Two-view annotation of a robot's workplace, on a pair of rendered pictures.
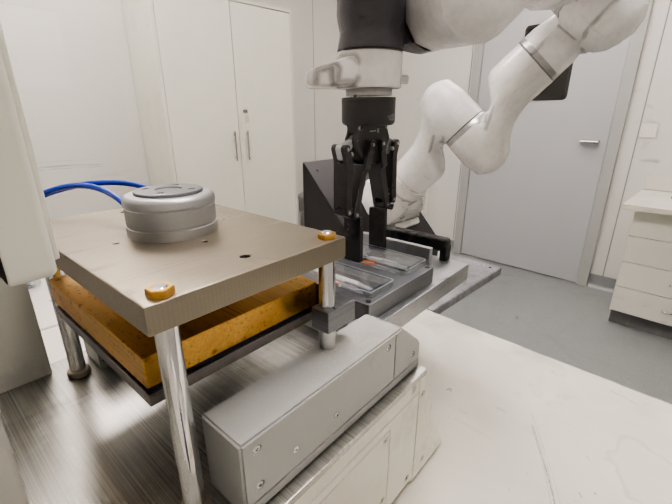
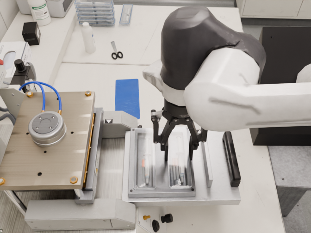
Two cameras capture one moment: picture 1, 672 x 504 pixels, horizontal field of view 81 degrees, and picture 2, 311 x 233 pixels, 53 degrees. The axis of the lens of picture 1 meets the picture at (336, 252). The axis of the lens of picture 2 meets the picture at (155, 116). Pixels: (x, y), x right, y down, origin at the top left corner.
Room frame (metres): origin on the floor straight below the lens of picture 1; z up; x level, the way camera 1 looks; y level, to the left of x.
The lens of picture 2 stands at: (0.24, -0.34, 1.70)
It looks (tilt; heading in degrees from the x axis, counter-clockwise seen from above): 50 degrees down; 49
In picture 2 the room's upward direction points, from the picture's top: straight up
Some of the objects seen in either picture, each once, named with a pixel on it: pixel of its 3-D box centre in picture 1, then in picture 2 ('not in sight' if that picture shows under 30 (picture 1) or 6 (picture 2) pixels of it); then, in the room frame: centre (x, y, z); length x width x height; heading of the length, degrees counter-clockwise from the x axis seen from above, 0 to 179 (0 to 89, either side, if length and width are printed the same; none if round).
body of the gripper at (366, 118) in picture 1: (367, 130); (181, 107); (0.58, -0.05, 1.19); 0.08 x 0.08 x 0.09
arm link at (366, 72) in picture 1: (349, 74); (173, 77); (0.58, -0.02, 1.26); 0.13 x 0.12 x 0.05; 49
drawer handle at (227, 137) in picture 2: (410, 240); (231, 157); (0.69, -0.14, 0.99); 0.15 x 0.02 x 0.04; 49
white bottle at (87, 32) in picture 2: not in sight; (88, 37); (0.81, 0.76, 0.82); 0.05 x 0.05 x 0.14
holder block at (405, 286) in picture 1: (347, 273); (160, 160); (0.55, -0.02, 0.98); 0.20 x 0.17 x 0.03; 49
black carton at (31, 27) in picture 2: not in sight; (31, 33); (0.63, 0.95, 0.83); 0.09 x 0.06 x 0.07; 57
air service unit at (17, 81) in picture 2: not in sight; (26, 86); (0.40, 0.40, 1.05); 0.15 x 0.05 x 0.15; 49
